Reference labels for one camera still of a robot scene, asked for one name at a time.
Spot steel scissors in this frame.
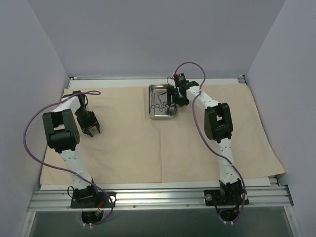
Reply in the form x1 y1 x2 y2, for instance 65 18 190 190
157 92 169 112

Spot steel instrument tray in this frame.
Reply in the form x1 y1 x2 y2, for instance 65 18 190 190
148 84 177 119

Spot beige cloth surgical kit roll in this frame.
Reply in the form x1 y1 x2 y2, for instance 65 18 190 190
39 82 286 185

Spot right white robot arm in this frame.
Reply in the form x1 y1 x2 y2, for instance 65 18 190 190
166 81 245 204

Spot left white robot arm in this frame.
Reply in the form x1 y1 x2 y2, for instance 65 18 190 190
42 90 100 207

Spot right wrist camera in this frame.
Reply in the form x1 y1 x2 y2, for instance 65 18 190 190
173 73 186 87

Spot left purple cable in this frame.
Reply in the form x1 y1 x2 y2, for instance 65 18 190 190
22 90 117 225

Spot purple cable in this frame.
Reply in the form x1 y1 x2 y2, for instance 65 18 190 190
175 61 247 222
22 90 117 225

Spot back aluminium rail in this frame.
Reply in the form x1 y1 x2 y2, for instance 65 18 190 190
71 75 245 80

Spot aluminium rail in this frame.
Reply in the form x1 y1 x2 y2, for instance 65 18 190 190
28 186 293 212
71 75 245 80

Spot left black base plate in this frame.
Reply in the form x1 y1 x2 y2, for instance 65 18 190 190
70 190 113 209

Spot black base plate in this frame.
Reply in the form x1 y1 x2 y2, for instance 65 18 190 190
70 190 113 209
203 189 243 206

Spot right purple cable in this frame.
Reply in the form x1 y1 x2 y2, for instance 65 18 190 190
175 61 247 222

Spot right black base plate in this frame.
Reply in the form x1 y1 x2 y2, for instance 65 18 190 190
203 189 243 206

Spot front aluminium rail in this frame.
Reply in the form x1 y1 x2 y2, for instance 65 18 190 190
28 186 293 212

